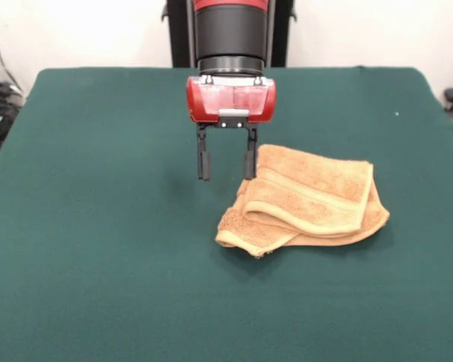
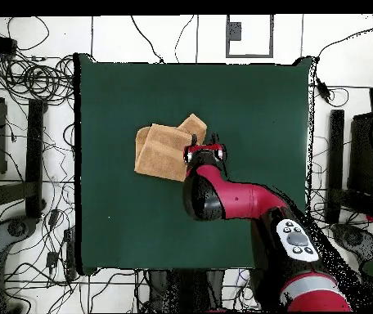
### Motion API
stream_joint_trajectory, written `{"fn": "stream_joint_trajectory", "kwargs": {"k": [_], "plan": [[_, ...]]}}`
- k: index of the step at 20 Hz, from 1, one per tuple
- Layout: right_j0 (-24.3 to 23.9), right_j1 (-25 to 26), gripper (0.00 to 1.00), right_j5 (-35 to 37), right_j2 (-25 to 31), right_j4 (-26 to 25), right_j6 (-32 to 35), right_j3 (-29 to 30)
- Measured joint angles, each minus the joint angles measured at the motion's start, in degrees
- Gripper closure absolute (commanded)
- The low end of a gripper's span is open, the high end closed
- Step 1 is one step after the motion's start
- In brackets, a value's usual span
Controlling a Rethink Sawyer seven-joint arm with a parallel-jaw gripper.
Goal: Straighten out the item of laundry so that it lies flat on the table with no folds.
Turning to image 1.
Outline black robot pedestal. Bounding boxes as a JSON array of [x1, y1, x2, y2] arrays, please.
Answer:
[[162, 0, 299, 69]]

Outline tan terry towel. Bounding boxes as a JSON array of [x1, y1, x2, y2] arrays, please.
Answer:
[[214, 143, 391, 259]]

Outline black equipment pile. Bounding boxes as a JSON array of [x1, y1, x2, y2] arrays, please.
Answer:
[[0, 58, 24, 156]]

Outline dark green table cloth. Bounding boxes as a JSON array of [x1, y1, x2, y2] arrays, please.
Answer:
[[0, 66, 453, 362]]

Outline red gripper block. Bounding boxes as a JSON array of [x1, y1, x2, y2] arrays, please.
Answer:
[[186, 77, 277, 182]]

